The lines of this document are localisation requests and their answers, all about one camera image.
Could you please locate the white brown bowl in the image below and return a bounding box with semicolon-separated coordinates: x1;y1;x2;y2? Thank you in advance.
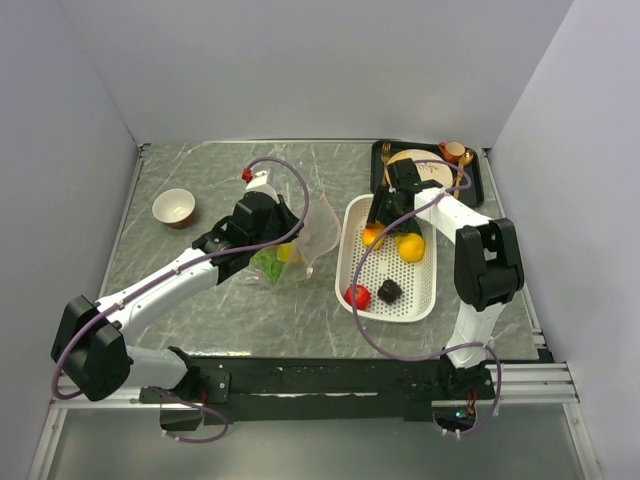
151;188;196;229

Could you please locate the orange yellow mango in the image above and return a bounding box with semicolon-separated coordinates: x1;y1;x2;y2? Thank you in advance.
361;224;386;250

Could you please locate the cream orange plate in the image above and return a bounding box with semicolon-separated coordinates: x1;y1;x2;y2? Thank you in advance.
387;149;454;188

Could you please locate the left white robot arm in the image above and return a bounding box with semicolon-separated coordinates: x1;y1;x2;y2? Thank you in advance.
51;192;305;402

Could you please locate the white perforated basket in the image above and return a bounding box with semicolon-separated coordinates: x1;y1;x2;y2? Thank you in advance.
335;194;437;323

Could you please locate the green grapes bunch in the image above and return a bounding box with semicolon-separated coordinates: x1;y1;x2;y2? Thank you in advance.
250;249;285;285

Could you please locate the aluminium rail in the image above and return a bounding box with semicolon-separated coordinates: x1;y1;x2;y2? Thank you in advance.
49;362;581;409

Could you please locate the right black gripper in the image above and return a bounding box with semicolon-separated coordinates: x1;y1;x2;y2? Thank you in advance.
365;185;411;236

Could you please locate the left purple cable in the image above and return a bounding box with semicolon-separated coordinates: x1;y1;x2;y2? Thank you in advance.
52;156;310;400

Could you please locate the gold spoon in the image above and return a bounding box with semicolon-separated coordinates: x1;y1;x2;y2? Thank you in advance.
453;148;474;199

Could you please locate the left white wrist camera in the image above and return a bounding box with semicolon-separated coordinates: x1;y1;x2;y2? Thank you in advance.
245;169;276;195

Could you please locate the yellow pear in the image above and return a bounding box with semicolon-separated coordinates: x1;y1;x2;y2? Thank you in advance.
394;233;425;263

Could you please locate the yellow green starfruit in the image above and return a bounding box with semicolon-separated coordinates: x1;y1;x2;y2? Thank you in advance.
276;242;301;263

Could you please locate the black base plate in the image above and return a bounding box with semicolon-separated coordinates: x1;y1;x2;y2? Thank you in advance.
138;347;555;434

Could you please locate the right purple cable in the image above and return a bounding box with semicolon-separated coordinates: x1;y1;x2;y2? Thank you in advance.
350;159;501;437

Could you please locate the purple cable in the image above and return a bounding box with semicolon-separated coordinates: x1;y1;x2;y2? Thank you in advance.
52;156;310;400
350;159;501;437

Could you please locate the orange cup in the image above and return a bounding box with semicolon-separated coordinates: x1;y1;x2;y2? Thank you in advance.
438;141;466;164

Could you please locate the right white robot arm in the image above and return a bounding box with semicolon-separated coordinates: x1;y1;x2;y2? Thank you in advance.
367;159;525;398

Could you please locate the black tray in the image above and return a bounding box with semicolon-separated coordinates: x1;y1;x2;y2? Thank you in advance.
369;139;484;208

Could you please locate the gold fork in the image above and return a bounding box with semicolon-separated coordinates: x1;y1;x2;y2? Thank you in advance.
380;141;391;187

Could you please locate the clear zip top bag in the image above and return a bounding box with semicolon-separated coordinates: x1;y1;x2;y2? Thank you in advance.
239;187;344;291

